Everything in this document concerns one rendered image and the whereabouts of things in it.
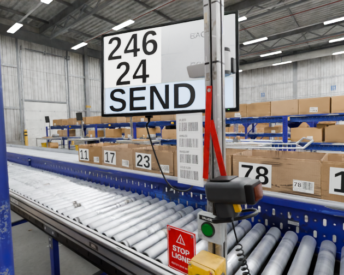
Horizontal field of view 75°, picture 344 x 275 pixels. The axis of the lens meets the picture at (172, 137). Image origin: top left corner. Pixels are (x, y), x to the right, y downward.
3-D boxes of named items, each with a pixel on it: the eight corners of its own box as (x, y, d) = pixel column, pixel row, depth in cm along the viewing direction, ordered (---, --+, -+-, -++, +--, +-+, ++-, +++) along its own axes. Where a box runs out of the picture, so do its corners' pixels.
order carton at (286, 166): (232, 186, 118) (231, 154, 117) (251, 175, 141) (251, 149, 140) (321, 201, 94) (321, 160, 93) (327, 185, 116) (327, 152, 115)
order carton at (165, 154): (132, 171, 168) (131, 148, 167) (158, 165, 191) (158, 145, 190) (173, 177, 143) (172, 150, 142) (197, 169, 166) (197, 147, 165)
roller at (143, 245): (126, 258, 87) (125, 246, 86) (198, 215, 127) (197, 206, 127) (135, 263, 84) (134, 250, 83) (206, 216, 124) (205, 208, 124)
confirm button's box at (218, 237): (196, 238, 58) (195, 213, 58) (202, 234, 60) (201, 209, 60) (220, 247, 54) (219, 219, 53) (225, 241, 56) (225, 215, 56)
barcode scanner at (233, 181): (259, 232, 44) (251, 180, 45) (207, 225, 52) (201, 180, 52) (268, 221, 50) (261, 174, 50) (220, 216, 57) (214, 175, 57)
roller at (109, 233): (100, 246, 98) (96, 234, 99) (173, 209, 138) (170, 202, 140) (105, 244, 95) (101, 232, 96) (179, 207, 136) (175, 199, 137)
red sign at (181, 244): (167, 266, 67) (166, 225, 67) (169, 264, 68) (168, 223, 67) (215, 289, 57) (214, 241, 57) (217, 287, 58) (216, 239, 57)
